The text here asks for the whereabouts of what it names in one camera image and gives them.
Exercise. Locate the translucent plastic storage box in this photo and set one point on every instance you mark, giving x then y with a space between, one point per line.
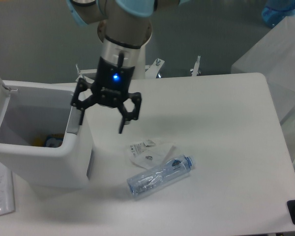
274 57

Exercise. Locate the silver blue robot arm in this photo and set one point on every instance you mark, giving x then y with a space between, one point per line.
127 23

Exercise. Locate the clear plastic packaging bag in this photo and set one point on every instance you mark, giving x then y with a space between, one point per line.
149 153

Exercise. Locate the blue plastic bag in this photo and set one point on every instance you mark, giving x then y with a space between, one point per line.
275 11

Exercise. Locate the white paper sheet in sleeve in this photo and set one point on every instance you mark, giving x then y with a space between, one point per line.
7 200

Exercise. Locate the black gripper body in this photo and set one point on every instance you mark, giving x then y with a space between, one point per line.
112 82

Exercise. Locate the white trash can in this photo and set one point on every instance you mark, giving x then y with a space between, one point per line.
28 110

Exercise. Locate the yellow item inside can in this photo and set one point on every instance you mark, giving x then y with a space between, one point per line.
48 141

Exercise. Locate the clear plastic water bottle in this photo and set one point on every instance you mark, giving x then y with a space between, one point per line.
159 177

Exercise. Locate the white pedestal base frame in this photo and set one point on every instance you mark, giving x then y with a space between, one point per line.
151 71

